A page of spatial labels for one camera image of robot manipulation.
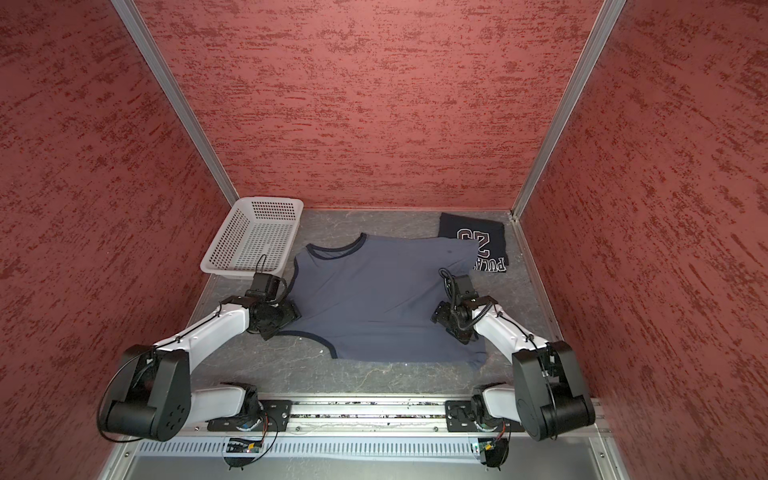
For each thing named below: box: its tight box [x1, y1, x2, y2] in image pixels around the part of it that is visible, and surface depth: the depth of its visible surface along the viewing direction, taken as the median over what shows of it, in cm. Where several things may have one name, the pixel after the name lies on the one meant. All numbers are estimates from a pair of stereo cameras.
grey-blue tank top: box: [280, 233, 488, 368], surface depth 94 cm
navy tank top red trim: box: [438, 212, 509, 273], surface depth 112 cm
